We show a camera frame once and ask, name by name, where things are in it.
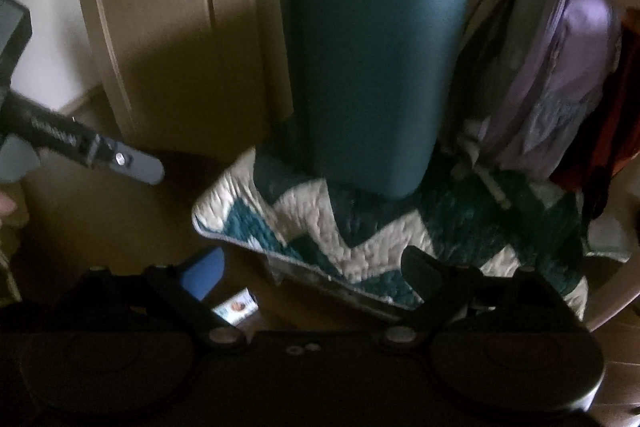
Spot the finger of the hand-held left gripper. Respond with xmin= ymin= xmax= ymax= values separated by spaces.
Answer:
xmin=0 ymin=137 xmax=40 ymax=184
xmin=95 ymin=138 xmax=166 ymax=186

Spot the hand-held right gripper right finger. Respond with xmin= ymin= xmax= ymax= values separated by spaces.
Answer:
xmin=378 ymin=245 xmax=568 ymax=353

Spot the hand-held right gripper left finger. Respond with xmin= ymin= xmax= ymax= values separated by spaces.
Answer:
xmin=82 ymin=247 xmax=249 ymax=353

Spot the teal plastic bin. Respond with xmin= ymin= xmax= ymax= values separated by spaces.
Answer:
xmin=276 ymin=0 xmax=471 ymax=200

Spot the small printed card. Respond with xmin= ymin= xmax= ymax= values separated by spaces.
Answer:
xmin=211 ymin=288 xmax=259 ymax=321

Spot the teal white chevron quilt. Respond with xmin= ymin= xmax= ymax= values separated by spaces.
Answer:
xmin=192 ymin=144 xmax=591 ymax=323

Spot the beige door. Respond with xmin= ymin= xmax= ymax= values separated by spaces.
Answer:
xmin=69 ymin=0 xmax=281 ymax=148

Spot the red cloth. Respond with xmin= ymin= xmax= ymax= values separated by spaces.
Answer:
xmin=550 ymin=4 xmax=640 ymax=223

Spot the purple backpack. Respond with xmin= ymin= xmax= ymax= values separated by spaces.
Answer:
xmin=450 ymin=0 xmax=623 ymax=182

